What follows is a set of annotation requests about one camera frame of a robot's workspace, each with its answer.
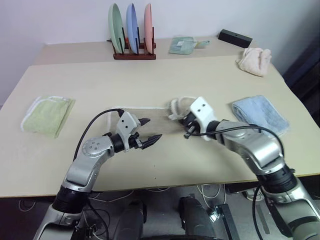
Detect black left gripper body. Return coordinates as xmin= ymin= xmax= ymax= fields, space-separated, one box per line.
xmin=128 ymin=131 xmax=147 ymax=151

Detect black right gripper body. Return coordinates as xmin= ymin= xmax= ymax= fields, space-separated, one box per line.
xmin=177 ymin=112 xmax=201 ymax=140

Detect beige towel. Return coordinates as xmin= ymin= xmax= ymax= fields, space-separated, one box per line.
xmin=106 ymin=96 xmax=198 ymax=136

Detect blue folded towel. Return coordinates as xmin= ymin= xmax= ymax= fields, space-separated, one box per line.
xmin=231 ymin=94 xmax=291 ymax=138

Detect teal folded towel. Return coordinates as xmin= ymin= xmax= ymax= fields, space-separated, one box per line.
xmin=167 ymin=36 xmax=211 ymax=55

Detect crumpled pale pink towel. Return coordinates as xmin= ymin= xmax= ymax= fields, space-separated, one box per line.
xmin=235 ymin=47 xmax=273 ymax=78

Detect green folded towel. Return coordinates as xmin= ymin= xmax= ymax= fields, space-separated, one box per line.
xmin=19 ymin=95 xmax=76 ymax=139

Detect dark red plate rack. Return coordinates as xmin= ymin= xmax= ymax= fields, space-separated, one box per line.
xmin=106 ymin=24 xmax=157 ymax=61

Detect dark rounded shape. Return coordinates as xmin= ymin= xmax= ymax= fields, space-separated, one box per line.
xmin=116 ymin=199 xmax=147 ymax=240
xmin=177 ymin=196 xmax=217 ymax=240

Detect black rectangular box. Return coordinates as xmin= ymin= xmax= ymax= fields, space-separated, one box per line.
xmin=217 ymin=28 xmax=254 ymax=49

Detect pink plate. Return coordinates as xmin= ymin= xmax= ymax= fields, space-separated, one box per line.
xmin=143 ymin=3 xmax=154 ymax=55

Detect blue plate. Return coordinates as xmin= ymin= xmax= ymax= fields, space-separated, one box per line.
xmin=125 ymin=3 xmax=140 ymax=55

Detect green plate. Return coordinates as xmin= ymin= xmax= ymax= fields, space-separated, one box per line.
xmin=107 ymin=2 xmax=125 ymax=54

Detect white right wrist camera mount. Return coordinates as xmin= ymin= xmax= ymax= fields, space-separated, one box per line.
xmin=189 ymin=96 xmax=218 ymax=131

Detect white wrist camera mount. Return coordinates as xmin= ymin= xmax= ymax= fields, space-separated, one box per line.
xmin=116 ymin=111 xmax=141 ymax=152
xmin=189 ymin=96 xmax=218 ymax=131

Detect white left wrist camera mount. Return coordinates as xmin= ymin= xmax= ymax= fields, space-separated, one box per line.
xmin=116 ymin=111 xmax=141 ymax=152

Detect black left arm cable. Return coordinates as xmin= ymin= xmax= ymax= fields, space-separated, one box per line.
xmin=73 ymin=106 xmax=126 ymax=163

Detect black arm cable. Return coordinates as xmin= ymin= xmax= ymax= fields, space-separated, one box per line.
xmin=184 ymin=124 xmax=286 ymax=162
xmin=73 ymin=106 xmax=126 ymax=163

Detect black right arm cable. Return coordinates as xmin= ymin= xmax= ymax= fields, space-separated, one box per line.
xmin=184 ymin=124 xmax=286 ymax=162

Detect white floor cable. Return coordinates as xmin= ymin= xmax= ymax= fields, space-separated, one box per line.
xmin=196 ymin=183 xmax=229 ymax=209

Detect black metal bracket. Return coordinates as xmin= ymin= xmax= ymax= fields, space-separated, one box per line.
xmin=212 ymin=203 xmax=241 ymax=240

